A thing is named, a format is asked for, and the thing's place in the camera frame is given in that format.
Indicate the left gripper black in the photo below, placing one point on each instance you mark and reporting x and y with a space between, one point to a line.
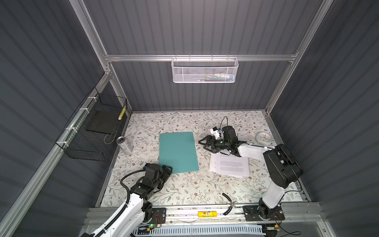
165 175

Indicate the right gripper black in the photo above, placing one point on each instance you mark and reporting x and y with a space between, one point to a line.
209 139

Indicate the teal green file folder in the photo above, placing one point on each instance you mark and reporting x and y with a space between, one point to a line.
178 151

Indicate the printed paper sheet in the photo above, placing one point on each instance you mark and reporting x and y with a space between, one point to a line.
229 165

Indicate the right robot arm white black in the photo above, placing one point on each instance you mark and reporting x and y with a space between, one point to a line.
282 166

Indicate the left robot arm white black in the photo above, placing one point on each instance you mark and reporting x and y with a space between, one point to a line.
136 209

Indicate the silver drink can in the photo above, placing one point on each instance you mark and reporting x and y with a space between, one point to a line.
125 145

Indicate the pens in white basket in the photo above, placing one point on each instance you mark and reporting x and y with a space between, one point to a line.
226 78

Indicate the yellow marker in black basket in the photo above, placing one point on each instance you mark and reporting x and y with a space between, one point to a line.
122 113

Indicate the black pad in basket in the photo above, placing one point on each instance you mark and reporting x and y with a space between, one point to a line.
103 122

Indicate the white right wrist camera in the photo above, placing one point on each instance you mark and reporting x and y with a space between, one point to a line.
216 132

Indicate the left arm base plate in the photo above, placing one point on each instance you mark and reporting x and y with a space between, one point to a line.
158 216

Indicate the yellow label on rail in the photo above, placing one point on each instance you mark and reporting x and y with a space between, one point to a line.
206 214

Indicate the white perforated cable tray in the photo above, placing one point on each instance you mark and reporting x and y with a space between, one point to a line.
201 230

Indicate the black wire mesh basket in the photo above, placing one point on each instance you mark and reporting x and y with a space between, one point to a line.
77 143

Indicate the white wire mesh basket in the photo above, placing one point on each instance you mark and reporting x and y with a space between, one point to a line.
186 70

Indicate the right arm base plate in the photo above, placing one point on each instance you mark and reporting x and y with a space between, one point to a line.
261 213

